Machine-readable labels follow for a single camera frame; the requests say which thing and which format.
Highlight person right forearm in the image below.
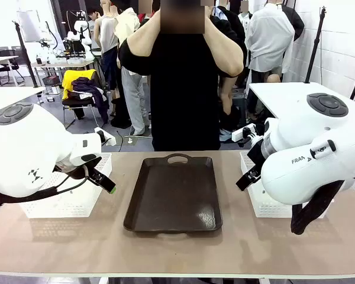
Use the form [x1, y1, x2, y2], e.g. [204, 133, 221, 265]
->
[126, 8, 164, 57]

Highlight black left arm cable sleeve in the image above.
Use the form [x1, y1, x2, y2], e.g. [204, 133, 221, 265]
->
[0, 165, 90, 207]

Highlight white background table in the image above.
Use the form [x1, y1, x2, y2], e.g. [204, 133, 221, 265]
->
[0, 86, 47, 117]

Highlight black tripod stand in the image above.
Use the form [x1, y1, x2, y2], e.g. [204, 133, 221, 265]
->
[11, 20, 39, 89]
[304, 5, 328, 84]

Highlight dark brown plastic tray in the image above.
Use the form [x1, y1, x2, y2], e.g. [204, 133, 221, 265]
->
[123, 153, 224, 239]

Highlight mannequin with white shirt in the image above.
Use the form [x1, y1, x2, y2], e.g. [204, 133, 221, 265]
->
[244, 0, 296, 83]

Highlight dark purple garment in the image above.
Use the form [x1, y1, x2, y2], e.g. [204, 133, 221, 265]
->
[72, 76, 110, 125]

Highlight white side table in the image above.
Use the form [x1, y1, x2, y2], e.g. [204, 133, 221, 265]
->
[248, 82, 355, 120]

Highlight black hanging jacket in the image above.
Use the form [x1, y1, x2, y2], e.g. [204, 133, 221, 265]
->
[282, 4, 305, 42]

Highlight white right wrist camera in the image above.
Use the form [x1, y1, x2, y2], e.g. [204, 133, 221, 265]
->
[231, 124, 264, 143]

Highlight white perforated plastic basket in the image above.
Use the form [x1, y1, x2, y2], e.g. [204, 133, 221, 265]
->
[239, 150, 329, 219]
[19, 153, 113, 219]

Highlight person left forearm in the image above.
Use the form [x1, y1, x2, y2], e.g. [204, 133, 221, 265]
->
[203, 8, 245, 78]

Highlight mannequin with white tank top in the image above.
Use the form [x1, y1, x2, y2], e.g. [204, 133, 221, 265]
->
[93, 0, 120, 100]

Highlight yellow cloth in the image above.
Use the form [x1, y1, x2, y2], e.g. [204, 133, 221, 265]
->
[61, 69, 97, 101]

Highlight mannequin with cream jacket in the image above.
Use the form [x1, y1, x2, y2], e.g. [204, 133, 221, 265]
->
[114, 5, 141, 46]

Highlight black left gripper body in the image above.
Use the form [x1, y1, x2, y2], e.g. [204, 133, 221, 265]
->
[54, 153, 103, 181]

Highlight grey trousers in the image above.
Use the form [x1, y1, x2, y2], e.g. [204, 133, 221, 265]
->
[121, 65, 150, 136]

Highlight white board panel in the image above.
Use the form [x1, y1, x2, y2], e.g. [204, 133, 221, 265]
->
[16, 9, 43, 43]

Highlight white humanoid robot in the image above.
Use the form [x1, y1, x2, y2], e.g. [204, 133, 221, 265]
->
[66, 9, 93, 53]

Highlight person torso black shirt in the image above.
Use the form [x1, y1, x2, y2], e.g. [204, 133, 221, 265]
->
[118, 29, 225, 152]

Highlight black office chair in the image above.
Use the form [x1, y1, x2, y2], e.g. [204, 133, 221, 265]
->
[0, 46, 25, 86]

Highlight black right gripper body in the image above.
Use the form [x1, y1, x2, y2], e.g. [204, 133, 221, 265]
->
[246, 118, 270, 173]

